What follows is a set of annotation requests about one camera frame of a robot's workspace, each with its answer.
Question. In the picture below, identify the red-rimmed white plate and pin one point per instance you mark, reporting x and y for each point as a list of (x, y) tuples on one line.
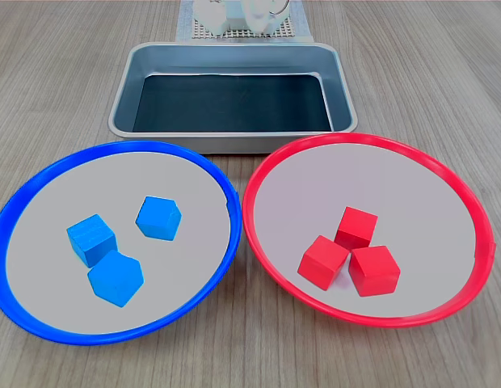
[(355, 178)]

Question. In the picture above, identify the blue-rimmed white plate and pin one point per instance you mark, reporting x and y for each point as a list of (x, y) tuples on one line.
[(44, 226)]

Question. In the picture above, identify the steel tray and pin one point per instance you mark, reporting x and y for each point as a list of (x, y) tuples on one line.
[(125, 101)]

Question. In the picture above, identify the red cube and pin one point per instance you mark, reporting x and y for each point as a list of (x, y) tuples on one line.
[(373, 271), (322, 262), (355, 226)]

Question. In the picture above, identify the pale perforated base plate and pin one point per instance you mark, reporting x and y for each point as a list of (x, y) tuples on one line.
[(285, 32)]

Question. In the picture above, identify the blue cube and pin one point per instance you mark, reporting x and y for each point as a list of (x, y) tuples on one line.
[(91, 238), (158, 218), (116, 279)]

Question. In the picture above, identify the black tray mat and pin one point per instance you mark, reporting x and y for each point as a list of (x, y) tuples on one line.
[(230, 105)]

